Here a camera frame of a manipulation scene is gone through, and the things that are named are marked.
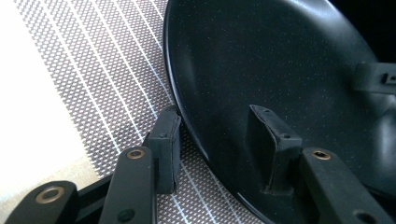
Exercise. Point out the grey white striped placemat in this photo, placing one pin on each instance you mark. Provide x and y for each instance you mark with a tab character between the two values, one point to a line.
109	77

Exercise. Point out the black plate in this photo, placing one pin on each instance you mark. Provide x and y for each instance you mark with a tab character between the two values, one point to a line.
264	77

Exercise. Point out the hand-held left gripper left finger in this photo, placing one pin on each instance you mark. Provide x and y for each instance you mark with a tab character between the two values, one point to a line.
165	155

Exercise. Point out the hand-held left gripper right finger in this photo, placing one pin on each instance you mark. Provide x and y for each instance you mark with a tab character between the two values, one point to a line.
274	155

